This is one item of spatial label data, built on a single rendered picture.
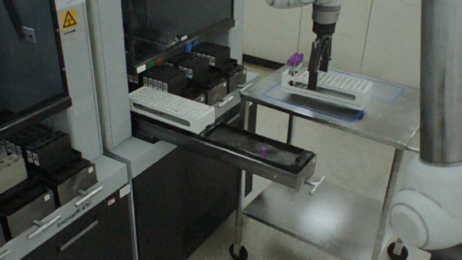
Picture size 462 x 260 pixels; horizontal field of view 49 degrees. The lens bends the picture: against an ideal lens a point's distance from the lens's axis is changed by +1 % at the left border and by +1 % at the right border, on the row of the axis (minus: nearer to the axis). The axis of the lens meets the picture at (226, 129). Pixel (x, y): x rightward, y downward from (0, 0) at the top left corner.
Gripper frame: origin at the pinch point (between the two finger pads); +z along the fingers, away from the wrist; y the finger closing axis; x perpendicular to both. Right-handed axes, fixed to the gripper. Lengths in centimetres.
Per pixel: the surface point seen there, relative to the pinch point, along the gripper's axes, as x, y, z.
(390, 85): -20.3, 26.8, 8.6
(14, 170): 49, -88, 4
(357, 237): -23, 0, 63
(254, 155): 2.8, -43.4, 8.9
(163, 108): 37, -41, 4
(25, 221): 42, -93, 13
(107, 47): 48, -50, -18
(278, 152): -1.9, -36.6, 10.0
